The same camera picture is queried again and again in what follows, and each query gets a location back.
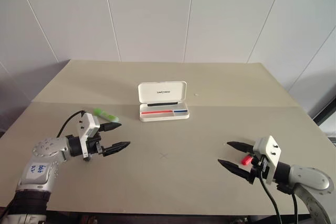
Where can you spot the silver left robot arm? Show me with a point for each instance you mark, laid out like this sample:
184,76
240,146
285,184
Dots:
39,161

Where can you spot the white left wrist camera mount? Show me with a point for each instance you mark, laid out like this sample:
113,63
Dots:
88,127

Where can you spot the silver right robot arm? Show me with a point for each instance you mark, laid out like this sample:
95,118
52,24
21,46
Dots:
312,179

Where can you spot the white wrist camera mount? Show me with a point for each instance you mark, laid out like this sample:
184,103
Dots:
270,153
88,127

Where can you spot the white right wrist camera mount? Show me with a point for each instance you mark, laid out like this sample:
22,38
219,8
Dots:
270,153

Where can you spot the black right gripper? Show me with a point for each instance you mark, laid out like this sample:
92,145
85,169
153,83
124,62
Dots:
258,167

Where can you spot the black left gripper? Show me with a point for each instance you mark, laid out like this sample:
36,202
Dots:
95,145

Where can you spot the black marker with red cap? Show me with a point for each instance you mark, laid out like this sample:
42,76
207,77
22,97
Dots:
246,160

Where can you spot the white label with blue writing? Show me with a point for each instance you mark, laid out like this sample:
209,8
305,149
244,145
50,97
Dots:
38,170

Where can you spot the white Unitree pencil case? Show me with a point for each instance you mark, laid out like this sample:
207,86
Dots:
162,91

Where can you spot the dark metal frame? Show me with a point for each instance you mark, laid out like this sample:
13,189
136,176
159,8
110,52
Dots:
326,113

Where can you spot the green highlighter pen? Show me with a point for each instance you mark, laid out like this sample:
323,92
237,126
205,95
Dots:
105,114

